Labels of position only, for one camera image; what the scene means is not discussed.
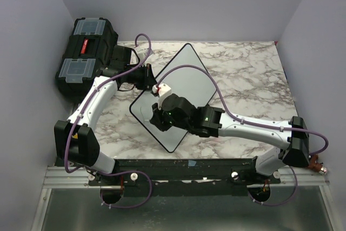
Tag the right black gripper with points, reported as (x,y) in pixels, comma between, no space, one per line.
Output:
(157,118)

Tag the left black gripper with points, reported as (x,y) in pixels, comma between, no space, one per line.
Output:
(148,80)

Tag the white whiteboard black frame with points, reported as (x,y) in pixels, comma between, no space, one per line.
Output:
(185,82)

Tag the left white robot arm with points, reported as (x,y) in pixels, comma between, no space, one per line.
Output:
(74,138)

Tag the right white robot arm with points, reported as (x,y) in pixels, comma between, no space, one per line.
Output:
(290,139)

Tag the blue tape piece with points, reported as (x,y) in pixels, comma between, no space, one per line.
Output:
(192,163)

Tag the black plastic toolbox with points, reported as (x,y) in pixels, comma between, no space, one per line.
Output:
(89,47)

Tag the red brown connector plug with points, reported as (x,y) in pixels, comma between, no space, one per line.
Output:
(315,166)

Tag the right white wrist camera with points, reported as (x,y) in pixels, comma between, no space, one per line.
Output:
(162,91)

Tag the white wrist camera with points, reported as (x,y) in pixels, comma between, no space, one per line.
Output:
(162,91)
(142,53)

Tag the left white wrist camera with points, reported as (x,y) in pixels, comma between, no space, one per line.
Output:
(142,53)

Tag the black mounting rail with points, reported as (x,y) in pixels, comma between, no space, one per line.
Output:
(210,177)

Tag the aluminium frame rail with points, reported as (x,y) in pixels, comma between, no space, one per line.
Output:
(301,201)

